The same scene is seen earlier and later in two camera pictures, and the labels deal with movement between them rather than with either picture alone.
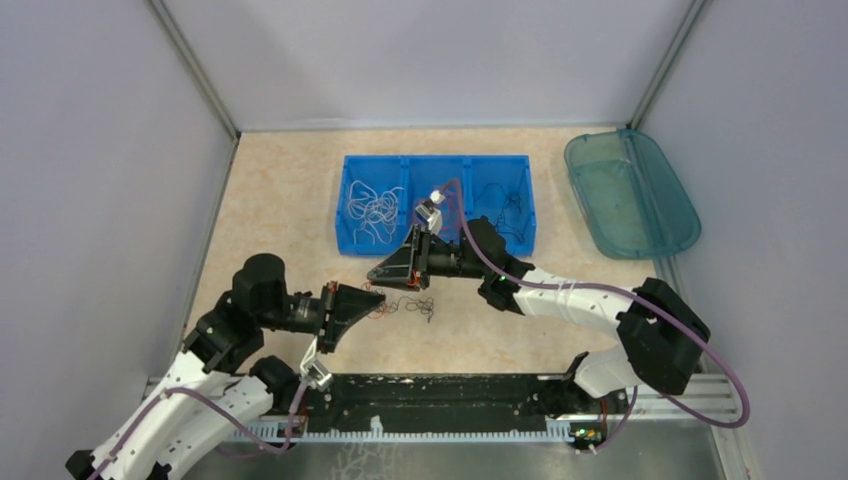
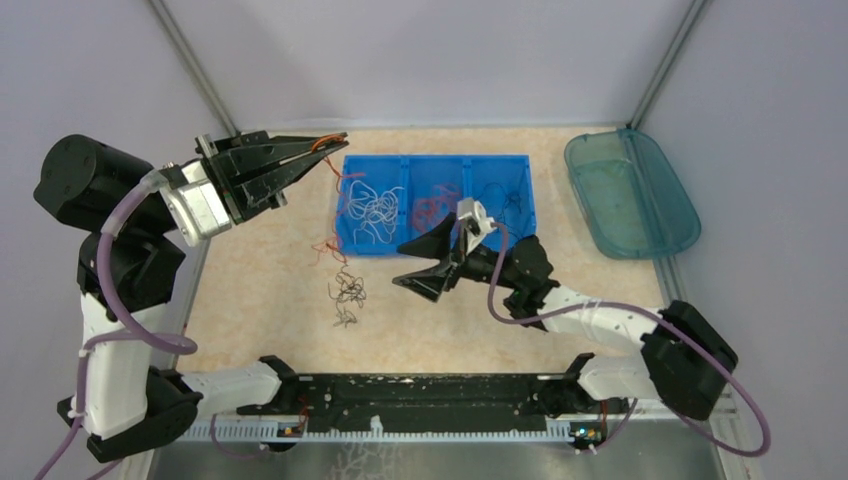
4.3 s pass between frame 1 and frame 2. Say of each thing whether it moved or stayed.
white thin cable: stayed
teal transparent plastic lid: stayed
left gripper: moved
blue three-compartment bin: stayed
